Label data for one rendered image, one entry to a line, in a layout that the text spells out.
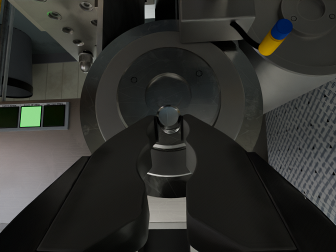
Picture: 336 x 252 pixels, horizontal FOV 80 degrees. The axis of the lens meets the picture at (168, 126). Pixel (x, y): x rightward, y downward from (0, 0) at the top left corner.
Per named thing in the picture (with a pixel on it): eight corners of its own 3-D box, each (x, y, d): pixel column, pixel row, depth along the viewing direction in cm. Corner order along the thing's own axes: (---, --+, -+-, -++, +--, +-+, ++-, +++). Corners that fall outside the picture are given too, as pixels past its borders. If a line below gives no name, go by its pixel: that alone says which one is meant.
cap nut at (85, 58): (89, 52, 50) (89, 69, 50) (95, 59, 54) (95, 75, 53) (75, 52, 51) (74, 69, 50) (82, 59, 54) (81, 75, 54)
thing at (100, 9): (106, -137, 21) (102, 28, 18) (144, 18, 44) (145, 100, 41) (102, -136, 21) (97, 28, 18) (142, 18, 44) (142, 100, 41)
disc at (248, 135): (292, 58, 16) (217, 235, 15) (288, 61, 17) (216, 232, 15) (130, -6, 18) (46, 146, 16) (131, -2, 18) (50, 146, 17)
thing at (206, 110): (215, 40, 15) (228, 143, 14) (210, 54, 17) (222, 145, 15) (113, 51, 15) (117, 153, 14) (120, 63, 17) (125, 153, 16)
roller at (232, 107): (269, 64, 15) (207, 205, 14) (212, 121, 41) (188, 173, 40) (136, 9, 17) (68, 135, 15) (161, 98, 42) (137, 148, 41)
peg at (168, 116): (153, 106, 11) (178, 101, 11) (158, 116, 14) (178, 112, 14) (158, 131, 11) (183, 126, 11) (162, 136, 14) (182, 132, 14)
